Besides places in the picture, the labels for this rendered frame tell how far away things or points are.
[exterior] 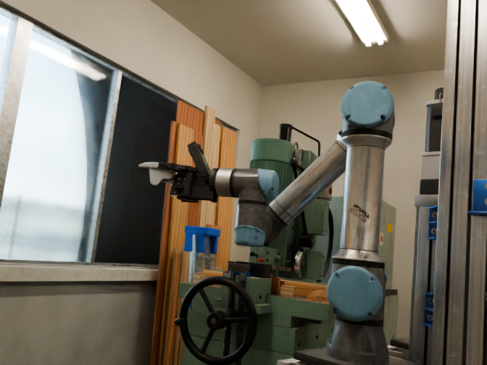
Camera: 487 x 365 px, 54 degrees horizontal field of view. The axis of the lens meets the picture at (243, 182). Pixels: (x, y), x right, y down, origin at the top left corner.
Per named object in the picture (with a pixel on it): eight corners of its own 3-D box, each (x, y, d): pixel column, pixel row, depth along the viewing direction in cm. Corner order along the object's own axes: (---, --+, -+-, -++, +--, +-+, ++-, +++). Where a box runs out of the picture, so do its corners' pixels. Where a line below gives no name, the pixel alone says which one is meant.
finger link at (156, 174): (135, 179, 119) (171, 187, 121) (139, 158, 121) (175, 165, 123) (135, 182, 122) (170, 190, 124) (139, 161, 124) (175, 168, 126)
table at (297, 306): (163, 298, 178) (165, 282, 179) (203, 295, 205) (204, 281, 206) (322, 324, 152) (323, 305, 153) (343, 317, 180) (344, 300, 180)
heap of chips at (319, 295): (302, 300, 167) (304, 289, 167) (314, 298, 179) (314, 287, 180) (327, 303, 163) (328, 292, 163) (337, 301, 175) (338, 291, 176)
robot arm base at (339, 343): (399, 361, 117) (402, 320, 119) (368, 367, 107) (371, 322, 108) (346, 348, 128) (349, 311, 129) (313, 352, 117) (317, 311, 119)
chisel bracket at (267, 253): (247, 267, 189) (249, 245, 190) (261, 267, 201) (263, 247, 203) (264, 269, 186) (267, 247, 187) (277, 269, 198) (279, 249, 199)
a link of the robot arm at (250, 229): (272, 248, 123) (275, 206, 124) (259, 247, 112) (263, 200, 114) (243, 245, 125) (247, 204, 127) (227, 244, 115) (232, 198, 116)
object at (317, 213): (303, 232, 205) (306, 198, 207) (309, 234, 213) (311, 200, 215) (322, 234, 201) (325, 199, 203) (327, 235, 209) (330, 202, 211)
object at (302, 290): (198, 281, 201) (198, 271, 202) (200, 281, 203) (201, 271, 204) (356, 303, 173) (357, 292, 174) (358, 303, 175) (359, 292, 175)
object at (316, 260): (297, 277, 200) (300, 248, 202) (302, 277, 206) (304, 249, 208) (319, 280, 196) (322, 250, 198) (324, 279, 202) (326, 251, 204)
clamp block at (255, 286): (218, 299, 169) (221, 273, 170) (235, 297, 181) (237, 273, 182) (256, 305, 162) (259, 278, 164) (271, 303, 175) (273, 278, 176)
